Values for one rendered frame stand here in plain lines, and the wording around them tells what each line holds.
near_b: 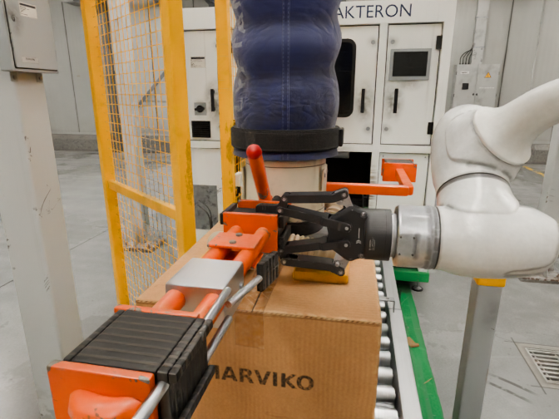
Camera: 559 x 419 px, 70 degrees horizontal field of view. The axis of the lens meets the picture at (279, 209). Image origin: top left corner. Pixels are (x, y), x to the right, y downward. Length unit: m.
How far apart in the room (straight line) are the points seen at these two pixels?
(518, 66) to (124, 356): 9.71
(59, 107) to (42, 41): 10.42
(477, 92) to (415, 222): 8.82
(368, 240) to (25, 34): 1.30
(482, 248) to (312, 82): 0.40
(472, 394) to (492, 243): 0.82
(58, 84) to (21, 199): 10.39
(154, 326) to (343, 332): 0.38
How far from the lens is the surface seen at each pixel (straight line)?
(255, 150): 0.59
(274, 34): 0.75
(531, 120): 0.63
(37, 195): 1.64
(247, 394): 0.75
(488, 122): 0.65
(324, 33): 0.78
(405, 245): 0.57
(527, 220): 0.60
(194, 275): 0.43
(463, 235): 0.57
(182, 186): 1.37
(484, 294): 1.18
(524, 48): 9.89
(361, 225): 0.59
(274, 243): 0.59
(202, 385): 0.34
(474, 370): 1.30
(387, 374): 1.43
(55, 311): 1.78
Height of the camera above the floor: 1.40
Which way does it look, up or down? 16 degrees down
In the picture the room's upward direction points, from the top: straight up
